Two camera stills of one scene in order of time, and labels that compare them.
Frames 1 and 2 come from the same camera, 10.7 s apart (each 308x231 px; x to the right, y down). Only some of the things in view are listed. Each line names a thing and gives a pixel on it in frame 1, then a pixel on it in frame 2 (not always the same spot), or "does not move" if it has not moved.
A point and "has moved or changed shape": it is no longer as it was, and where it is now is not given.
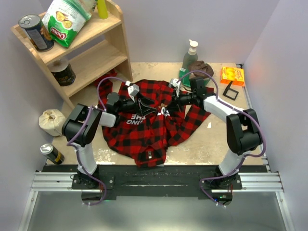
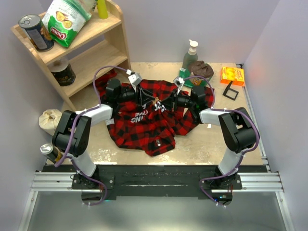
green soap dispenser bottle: [190, 56] does not move
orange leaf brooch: [162, 105] → [157, 99]
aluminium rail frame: [61, 182] does not move
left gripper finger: [144, 110] → [143, 101]
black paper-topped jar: [62, 71] does not move
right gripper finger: [171, 110] → [167, 107]
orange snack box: [235, 74] does not move
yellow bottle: [102, 9] does not move
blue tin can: [38, 32] does not move
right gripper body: [188, 99] does not move
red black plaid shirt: [150, 117] has moved or changed shape
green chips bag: [63, 19] does not move
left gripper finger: [146, 104] → [145, 93]
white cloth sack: [51, 121] does not move
